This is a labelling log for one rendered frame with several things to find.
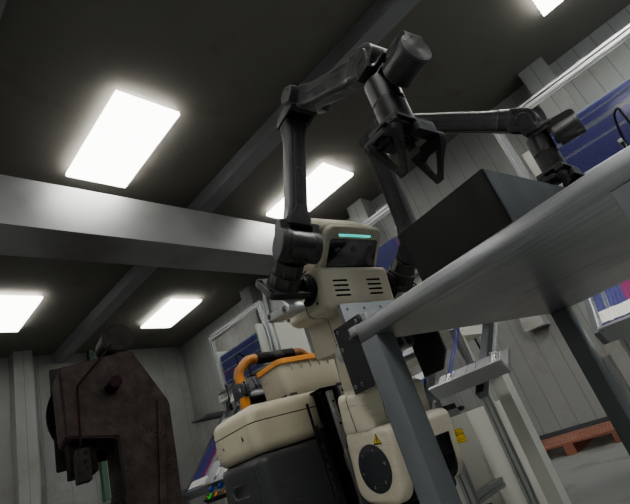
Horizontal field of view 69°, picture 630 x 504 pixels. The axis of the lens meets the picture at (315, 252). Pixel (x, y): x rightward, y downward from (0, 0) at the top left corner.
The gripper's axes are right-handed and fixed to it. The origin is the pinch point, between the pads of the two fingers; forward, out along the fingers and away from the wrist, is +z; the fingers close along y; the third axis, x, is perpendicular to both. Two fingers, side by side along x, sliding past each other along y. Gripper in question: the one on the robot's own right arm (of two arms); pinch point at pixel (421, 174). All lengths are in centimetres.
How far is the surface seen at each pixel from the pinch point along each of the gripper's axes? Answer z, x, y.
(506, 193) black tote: 9.5, -9.2, 3.0
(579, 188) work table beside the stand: 17.3, -20.2, -6.2
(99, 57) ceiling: -291, 237, 28
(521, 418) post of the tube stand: 46, 78, 121
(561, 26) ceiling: -300, 46, 461
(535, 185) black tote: 6.6, -9.1, 14.4
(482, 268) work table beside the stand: 19.7, -6.2, -6.3
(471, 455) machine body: 57, 120, 135
